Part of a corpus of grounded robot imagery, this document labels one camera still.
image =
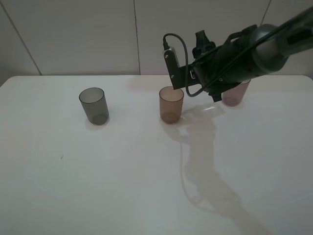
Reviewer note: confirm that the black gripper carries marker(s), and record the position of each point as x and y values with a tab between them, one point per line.
212	63

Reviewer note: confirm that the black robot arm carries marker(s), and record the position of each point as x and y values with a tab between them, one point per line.
253	52

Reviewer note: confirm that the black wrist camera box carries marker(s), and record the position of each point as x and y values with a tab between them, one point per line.
180	76

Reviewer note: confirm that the grey translucent plastic cup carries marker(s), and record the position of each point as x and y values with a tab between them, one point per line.
95	106

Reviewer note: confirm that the pink translucent plastic cup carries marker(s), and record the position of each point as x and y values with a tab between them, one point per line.
234	96

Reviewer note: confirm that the brown translucent plastic cup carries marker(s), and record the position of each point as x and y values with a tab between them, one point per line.
170	104

